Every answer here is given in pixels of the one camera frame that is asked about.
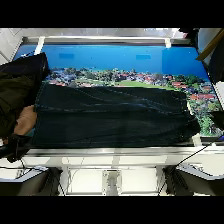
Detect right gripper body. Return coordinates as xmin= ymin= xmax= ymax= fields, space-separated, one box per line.
xmin=208 ymin=110 xmax=224 ymax=132

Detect black cable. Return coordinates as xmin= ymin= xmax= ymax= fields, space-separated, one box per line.
xmin=174 ymin=141 xmax=219 ymax=168

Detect dark olive garment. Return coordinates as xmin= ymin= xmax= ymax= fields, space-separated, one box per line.
xmin=0 ymin=72 xmax=43 ymax=138

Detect tan garment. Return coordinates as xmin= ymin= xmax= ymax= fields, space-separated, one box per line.
xmin=13 ymin=104 xmax=38 ymax=137

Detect black garment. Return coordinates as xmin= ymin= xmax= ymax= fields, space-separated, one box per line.
xmin=0 ymin=52 xmax=51 ymax=84
xmin=208 ymin=38 xmax=224 ymax=84

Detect blue jeans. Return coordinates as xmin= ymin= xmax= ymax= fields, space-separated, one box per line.
xmin=30 ymin=80 xmax=202 ymax=150

